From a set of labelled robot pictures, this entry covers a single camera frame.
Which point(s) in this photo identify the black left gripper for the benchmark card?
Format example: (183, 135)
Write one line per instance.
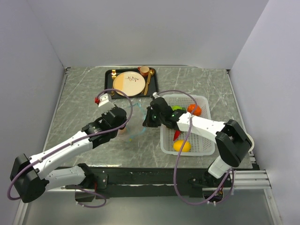
(103, 115)

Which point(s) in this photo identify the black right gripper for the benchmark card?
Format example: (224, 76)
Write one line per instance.
(149, 123)

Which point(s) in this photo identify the clear zip top bag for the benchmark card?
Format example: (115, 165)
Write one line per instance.
(135, 125)

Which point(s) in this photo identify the yellow lemon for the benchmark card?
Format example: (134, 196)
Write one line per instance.
(186, 147)

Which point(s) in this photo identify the peach fruit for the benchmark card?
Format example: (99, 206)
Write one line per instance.
(122, 131)

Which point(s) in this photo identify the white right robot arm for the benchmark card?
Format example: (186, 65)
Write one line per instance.
(232, 141)

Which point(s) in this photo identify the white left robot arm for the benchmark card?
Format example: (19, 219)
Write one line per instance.
(32, 176)

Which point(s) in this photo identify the green cabbage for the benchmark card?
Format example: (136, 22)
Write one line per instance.
(176, 107)

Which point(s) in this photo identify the red chili pepper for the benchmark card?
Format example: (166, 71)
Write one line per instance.
(176, 135)

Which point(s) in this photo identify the cream and orange plate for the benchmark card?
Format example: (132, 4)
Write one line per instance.
(131, 83)

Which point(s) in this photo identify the gold fork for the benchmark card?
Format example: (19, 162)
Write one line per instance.
(113, 76)

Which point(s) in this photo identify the gold knife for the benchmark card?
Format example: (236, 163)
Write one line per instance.
(147, 83)

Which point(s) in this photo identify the orange tangerine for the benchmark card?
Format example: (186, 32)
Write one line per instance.
(197, 111)

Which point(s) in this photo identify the gold spoon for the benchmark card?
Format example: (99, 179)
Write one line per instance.
(152, 72)

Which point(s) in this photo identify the orange ceramic cup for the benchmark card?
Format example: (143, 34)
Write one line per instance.
(144, 70)

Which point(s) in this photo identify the white plastic basket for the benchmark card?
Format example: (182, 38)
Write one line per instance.
(200, 146)

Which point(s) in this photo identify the white paper cup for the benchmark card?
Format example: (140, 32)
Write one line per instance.
(252, 142)

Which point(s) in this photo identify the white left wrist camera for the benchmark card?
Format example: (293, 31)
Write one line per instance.
(104, 102)

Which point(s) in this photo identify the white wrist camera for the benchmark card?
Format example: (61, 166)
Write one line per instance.
(104, 102)
(155, 95)

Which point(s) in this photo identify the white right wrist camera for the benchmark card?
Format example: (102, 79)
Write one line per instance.
(155, 95)

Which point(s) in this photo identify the aluminium frame rail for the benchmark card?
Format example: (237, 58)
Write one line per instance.
(246, 179)

